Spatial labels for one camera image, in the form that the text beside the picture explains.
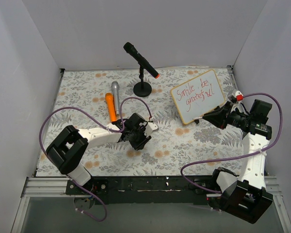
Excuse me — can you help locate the yellow framed whiteboard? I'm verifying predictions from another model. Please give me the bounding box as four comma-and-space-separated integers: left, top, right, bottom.
170, 69, 226, 125

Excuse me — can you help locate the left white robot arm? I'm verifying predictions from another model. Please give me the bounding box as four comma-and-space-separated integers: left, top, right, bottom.
46, 113, 158, 194

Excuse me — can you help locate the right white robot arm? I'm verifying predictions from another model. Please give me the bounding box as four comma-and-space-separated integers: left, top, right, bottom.
202, 100, 273, 224

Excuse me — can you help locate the black microphone stand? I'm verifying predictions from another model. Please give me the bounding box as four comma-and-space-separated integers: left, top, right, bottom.
133, 65, 152, 98

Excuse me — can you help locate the floral table mat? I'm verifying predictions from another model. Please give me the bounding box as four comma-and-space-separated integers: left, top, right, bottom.
43, 68, 243, 176

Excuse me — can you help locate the silver microphone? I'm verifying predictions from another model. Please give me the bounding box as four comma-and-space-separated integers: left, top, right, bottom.
111, 81, 120, 116

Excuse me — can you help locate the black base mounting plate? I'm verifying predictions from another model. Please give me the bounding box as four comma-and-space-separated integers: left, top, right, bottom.
65, 176, 233, 207

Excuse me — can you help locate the black microphone orange tip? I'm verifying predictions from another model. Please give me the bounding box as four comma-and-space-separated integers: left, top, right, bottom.
123, 42, 160, 79

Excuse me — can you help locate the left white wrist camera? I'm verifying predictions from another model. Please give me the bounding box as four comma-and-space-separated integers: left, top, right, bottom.
144, 121, 159, 137

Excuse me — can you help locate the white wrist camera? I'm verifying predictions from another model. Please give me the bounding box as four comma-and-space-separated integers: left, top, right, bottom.
144, 121, 159, 137
227, 89, 243, 111

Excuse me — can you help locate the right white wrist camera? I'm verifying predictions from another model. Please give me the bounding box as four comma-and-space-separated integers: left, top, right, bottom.
227, 89, 243, 111

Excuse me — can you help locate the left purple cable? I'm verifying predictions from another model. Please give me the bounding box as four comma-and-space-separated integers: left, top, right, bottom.
39, 97, 153, 222

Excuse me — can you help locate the purple cable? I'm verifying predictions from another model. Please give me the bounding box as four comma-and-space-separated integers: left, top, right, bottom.
39, 97, 153, 222
180, 92, 283, 212

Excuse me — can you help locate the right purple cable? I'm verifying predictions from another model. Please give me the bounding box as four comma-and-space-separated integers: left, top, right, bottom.
180, 92, 283, 212

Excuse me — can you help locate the aluminium frame rail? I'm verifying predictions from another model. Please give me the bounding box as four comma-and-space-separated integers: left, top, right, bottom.
21, 177, 71, 198

